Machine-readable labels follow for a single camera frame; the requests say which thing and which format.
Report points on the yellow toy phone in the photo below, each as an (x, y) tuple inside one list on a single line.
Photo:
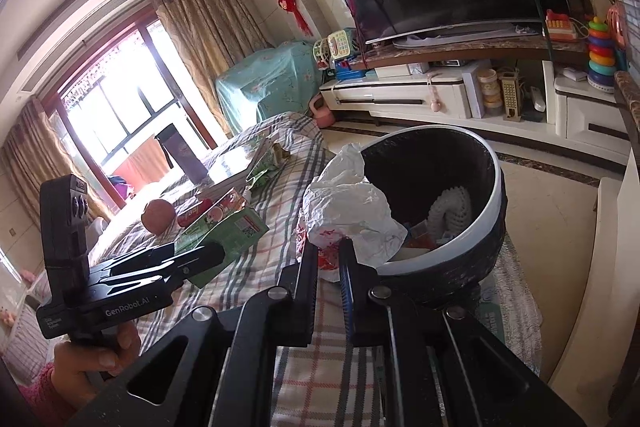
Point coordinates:
[(340, 43)]

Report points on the white stapler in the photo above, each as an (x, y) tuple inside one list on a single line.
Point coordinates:
[(536, 99)]

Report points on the small white flat box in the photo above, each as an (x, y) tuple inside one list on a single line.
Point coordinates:
[(574, 74)]

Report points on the red toy telephone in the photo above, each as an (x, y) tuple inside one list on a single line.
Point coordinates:
[(560, 27)]

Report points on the person's left forearm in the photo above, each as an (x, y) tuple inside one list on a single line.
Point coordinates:
[(42, 394)]

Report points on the white plastic bag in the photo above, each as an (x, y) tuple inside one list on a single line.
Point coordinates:
[(350, 207)]

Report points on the white green steering toy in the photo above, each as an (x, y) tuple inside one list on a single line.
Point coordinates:
[(321, 53)]

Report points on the green and white packet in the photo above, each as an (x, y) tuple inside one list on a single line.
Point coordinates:
[(262, 172)]

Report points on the ceiling air vent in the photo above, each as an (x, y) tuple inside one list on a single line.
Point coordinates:
[(75, 24)]

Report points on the person's left hand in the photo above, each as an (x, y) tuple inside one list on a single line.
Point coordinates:
[(95, 357)]

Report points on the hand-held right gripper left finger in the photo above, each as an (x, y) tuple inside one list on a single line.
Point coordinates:
[(305, 282)]

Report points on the wooden model building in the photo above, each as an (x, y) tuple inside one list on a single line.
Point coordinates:
[(510, 99)]

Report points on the dark chair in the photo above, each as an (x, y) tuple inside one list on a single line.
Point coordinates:
[(177, 149)]

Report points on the white side cabinet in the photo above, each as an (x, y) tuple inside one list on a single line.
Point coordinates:
[(600, 282)]

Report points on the green snack packet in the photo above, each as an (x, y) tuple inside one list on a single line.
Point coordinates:
[(235, 227)]

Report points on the stack of white books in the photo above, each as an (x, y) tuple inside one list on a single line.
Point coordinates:
[(230, 172)]

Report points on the beige patterned curtain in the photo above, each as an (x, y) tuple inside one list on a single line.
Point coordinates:
[(210, 32), (35, 157)]

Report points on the plaid bed sheet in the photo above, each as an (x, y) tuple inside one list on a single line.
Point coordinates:
[(280, 212)]

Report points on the pink plastic toy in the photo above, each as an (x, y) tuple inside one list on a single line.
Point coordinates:
[(616, 24)]

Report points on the pink kettlebell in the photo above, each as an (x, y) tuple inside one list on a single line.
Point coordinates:
[(324, 117)]

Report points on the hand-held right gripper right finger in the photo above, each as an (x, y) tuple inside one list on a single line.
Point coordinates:
[(346, 287)]

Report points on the white knitted item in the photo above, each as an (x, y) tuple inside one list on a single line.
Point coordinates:
[(450, 212)]

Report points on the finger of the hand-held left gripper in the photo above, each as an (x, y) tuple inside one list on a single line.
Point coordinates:
[(135, 259), (202, 257)]

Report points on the red drink can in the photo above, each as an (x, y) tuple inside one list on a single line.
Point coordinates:
[(192, 214)]

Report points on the stack of plastic tubs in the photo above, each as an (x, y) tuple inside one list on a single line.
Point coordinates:
[(490, 92)]

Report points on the red framed window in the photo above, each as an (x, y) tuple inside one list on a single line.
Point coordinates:
[(115, 107)]

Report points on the teal floral furniture cover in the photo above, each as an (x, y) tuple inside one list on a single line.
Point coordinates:
[(270, 77)]

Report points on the blue toy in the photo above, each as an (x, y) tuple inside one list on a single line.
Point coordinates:
[(346, 69)]

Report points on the pink hanging toy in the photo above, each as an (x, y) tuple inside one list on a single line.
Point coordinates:
[(435, 104)]

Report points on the white cardboard box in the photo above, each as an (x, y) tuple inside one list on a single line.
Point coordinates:
[(470, 92)]

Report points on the black bin with white rim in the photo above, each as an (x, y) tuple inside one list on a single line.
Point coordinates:
[(425, 167)]

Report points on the white television cabinet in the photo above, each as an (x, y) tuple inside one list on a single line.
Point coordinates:
[(400, 94)]

